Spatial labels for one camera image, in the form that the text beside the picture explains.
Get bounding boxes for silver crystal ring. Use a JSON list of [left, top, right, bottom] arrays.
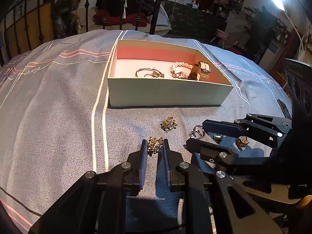
[[189, 125, 206, 140]]

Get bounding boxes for open white pink-lined box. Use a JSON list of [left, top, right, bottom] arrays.
[[107, 40, 234, 108]]

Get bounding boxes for pink stool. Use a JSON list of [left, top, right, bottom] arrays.
[[210, 29, 229, 48]]

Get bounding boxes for blue-grey striped bed cover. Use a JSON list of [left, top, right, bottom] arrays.
[[1, 30, 291, 233]]

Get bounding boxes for white hanging swing chair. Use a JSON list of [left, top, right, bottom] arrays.
[[75, 0, 173, 33]]

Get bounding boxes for red cushion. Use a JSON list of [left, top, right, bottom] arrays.
[[93, 10, 148, 27]]

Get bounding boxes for beige strap wristwatch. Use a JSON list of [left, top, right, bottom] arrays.
[[188, 61, 211, 82]]

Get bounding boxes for pink pearl bead bracelet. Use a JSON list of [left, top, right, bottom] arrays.
[[170, 62, 195, 79]]

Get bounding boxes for rose gold bangle bracelet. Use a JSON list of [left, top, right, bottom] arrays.
[[135, 67, 165, 79]]

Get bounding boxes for black iron bed frame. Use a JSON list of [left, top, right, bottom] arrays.
[[1, 0, 171, 61]]

